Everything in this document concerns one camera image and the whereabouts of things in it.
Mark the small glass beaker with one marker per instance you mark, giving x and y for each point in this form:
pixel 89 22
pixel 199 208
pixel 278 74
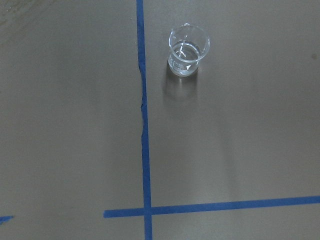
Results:
pixel 188 45

